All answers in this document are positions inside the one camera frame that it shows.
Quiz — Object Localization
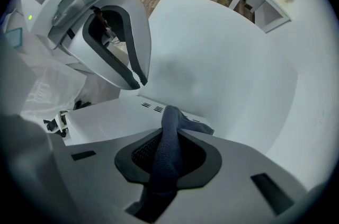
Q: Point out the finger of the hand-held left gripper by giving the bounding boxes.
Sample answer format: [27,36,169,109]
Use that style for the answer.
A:
[62,10,140,91]
[91,0,152,86]

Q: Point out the white table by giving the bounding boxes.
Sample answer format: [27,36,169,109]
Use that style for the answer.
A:
[119,0,299,157]

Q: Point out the teal-edged badge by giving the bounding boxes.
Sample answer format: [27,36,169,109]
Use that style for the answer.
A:
[4,27,24,48]

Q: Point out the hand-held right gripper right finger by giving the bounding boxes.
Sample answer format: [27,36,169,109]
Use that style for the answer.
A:
[158,129,305,224]

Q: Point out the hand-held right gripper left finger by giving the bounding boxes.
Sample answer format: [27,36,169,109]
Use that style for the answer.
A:
[66,128,163,224]

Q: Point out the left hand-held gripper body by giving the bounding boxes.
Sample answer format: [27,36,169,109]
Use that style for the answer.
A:
[20,0,100,50]

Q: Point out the dark blue cloth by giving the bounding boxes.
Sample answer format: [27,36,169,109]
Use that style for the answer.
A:
[124,105,215,223]

